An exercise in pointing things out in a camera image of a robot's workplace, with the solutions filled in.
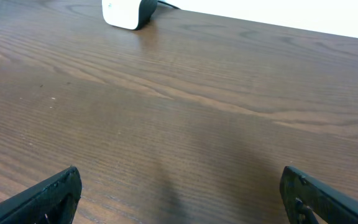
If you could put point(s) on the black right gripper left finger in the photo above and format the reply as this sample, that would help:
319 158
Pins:
53 200

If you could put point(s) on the white barcode scanner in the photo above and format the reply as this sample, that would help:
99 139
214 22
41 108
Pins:
128 14

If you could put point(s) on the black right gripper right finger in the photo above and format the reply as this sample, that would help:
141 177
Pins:
304 197

